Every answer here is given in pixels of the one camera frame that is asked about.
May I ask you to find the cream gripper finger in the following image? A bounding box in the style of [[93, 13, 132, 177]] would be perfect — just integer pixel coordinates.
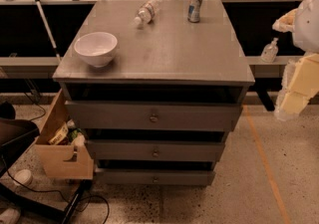
[[274, 90, 309, 121]]

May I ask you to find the silver blue redbull can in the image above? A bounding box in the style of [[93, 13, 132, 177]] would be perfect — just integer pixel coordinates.
[[187, 0, 202, 23]]

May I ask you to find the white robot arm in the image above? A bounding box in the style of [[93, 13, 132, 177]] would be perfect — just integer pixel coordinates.
[[272, 0, 319, 120]]

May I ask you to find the hand sanitizer pump bottle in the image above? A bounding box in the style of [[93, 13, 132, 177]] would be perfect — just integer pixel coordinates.
[[260, 38, 278, 63]]

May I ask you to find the grey drawer cabinet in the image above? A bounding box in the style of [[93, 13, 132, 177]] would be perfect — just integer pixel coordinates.
[[54, 0, 254, 171]]

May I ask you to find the clear plastic water bottle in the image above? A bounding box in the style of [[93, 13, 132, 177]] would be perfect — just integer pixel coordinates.
[[134, 0, 161, 28]]

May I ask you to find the middle grey drawer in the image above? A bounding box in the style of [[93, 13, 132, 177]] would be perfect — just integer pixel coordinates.
[[87, 139, 224, 162]]

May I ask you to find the grey drawer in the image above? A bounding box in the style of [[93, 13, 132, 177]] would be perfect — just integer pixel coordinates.
[[65, 101, 242, 131], [95, 168, 215, 186], [87, 139, 224, 162]]

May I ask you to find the white ceramic bowl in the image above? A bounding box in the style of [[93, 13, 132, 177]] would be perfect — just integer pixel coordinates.
[[74, 32, 118, 68]]

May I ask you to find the bottom grey drawer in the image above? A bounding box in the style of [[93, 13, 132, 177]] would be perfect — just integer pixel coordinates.
[[95, 168, 215, 186]]

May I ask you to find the top grey drawer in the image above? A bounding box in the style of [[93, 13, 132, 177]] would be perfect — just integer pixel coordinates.
[[65, 101, 242, 131]]

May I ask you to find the wooden box with items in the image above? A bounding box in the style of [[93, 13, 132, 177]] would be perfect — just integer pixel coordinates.
[[35, 91, 94, 180]]

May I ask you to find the white pole stick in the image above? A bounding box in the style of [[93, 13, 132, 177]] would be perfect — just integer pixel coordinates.
[[35, 0, 62, 63]]

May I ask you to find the black chair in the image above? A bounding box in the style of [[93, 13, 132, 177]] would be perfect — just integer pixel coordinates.
[[0, 102, 39, 176]]

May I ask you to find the white round lid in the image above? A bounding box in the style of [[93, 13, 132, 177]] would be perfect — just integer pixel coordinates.
[[14, 169, 33, 186]]

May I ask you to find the white shoe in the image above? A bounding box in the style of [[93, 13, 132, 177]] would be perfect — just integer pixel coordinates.
[[0, 208, 21, 224]]

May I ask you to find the black floor cable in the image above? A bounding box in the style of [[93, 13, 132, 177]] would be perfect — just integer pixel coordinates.
[[0, 154, 111, 224]]

